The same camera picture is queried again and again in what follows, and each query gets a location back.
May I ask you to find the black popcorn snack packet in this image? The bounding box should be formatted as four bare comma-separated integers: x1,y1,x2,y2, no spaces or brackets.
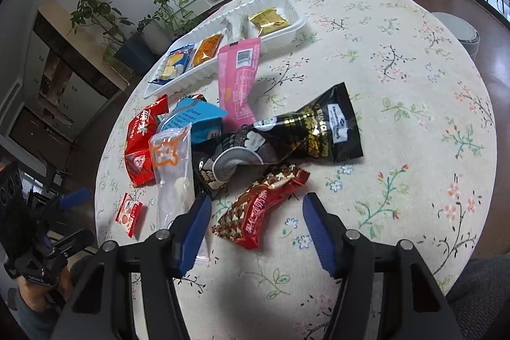
192,83,363,197

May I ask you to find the gold foil snack packet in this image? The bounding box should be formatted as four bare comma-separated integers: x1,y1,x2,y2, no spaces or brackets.
248,8,289,37

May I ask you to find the plant in white ribbed pot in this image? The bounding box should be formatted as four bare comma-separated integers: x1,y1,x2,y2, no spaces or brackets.
137,15,171,56

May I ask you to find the grey upholstered chair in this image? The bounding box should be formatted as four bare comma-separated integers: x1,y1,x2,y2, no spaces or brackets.
447,254,510,340

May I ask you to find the clear orange-cat candy packet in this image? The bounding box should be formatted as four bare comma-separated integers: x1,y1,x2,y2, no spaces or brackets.
149,124,209,262

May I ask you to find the pink snack bar packet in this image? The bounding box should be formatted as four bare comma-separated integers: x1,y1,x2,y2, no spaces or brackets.
218,38,261,133

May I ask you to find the small red floral candy packet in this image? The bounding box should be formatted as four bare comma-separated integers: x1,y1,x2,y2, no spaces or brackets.
114,192,143,238

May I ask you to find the blue Tipo cake packet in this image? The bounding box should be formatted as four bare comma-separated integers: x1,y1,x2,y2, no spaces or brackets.
149,43,195,85

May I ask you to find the tall plant in blue pot left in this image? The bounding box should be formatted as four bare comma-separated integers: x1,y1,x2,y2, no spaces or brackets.
70,0,155,76

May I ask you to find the white cabinet shelving unit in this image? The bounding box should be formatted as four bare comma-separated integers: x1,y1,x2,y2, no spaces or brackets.
23,3,133,141

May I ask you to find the white round trash bin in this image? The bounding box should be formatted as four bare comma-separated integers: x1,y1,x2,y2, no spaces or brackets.
432,11,481,61

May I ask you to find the red star-pattern candy packet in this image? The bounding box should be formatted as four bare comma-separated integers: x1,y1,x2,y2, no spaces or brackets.
211,164,310,250

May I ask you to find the person's left hand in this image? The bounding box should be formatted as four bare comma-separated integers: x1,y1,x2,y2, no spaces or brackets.
17,267,74,312

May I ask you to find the orange snack bar packet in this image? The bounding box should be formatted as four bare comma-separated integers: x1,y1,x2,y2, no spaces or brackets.
192,33,224,67

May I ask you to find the trailing pothos plant left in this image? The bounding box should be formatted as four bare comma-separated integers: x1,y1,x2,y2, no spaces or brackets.
153,0,197,38

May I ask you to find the floral white tablecloth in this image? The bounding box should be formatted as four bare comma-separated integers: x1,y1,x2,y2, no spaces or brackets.
94,0,498,340

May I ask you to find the red Mylikes chocolate packet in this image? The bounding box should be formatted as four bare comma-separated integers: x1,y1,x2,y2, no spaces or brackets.
124,94,169,187

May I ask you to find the white plastic tray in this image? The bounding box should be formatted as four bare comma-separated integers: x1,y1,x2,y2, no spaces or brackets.
142,0,306,98

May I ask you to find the light blue snack packet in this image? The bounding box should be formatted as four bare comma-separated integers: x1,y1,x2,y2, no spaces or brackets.
157,94,227,144

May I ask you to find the pale green long snack packet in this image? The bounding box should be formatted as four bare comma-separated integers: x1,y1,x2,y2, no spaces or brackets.
225,14,247,44

